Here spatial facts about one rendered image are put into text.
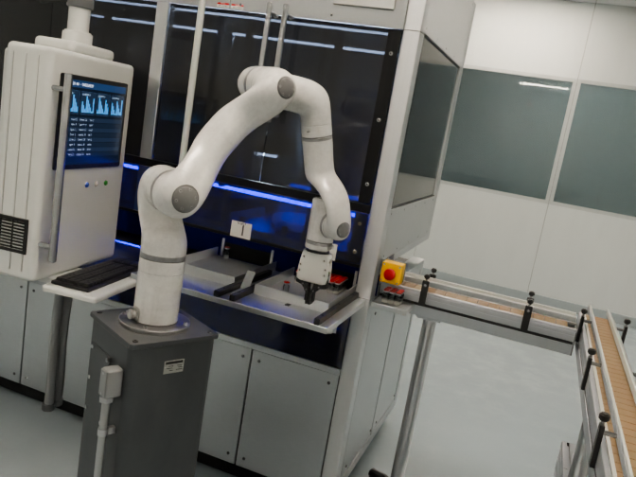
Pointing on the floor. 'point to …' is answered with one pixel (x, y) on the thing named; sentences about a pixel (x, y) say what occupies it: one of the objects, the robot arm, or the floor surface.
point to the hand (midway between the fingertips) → (309, 297)
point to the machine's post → (377, 231)
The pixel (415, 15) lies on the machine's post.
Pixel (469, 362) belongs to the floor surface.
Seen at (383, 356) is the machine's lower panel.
